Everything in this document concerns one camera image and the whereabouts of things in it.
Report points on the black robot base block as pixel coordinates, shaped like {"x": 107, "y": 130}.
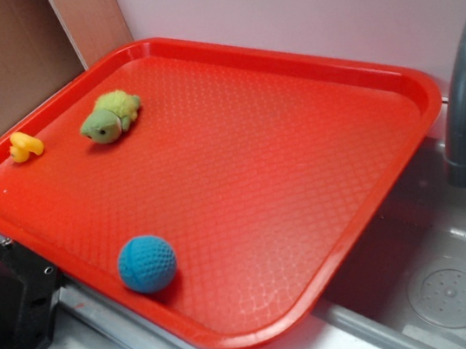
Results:
{"x": 28, "y": 297}

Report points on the yellow rubber duck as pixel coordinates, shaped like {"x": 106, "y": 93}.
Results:
{"x": 22, "y": 146}

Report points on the red plastic tray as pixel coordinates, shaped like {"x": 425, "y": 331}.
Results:
{"x": 260, "y": 169}

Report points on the blue textured ball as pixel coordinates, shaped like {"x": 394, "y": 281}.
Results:
{"x": 147, "y": 264}

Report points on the green plush turtle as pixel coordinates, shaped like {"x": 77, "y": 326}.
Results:
{"x": 114, "y": 114}

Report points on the grey toy sink basin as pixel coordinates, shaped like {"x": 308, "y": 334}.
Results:
{"x": 403, "y": 286}

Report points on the brown cardboard panel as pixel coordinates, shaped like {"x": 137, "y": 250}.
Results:
{"x": 45, "y": 44}

